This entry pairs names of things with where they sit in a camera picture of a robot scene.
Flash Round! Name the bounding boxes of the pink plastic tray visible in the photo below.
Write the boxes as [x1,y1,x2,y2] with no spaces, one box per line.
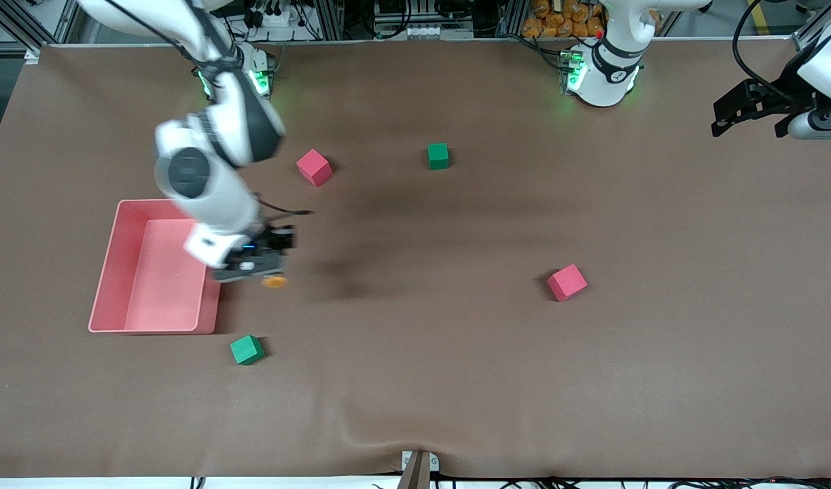
[88,198,222,335]

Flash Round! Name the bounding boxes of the white slotted terminal strip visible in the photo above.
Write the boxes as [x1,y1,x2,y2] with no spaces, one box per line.
[405,24,474,39]

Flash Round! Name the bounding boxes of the pink foam cube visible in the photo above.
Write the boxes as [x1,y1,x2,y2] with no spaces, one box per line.
[547,264,588,302]
[296,149,334,187]

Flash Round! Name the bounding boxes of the brown table mat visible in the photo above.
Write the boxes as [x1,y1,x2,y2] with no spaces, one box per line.
[0,37,831,479]

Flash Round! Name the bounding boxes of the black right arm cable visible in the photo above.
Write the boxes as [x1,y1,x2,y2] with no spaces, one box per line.
[255,197,314,218]

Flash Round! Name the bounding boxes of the orange snack bags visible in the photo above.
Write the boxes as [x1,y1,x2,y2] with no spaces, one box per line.
[522,0,606,39]

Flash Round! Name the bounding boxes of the white power strip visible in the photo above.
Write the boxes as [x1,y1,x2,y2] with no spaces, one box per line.
[251,7,302,29]

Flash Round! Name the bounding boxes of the brown camera strut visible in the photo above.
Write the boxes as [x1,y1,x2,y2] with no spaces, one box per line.
[396,452,431,489]

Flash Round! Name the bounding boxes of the grey metal bracket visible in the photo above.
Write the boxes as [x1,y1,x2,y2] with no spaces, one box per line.
[401,450,440,473]

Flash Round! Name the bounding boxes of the aluminium frame post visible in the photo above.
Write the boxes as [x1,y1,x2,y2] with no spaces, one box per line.
[0,0,83,63]
[792,0,831,56]

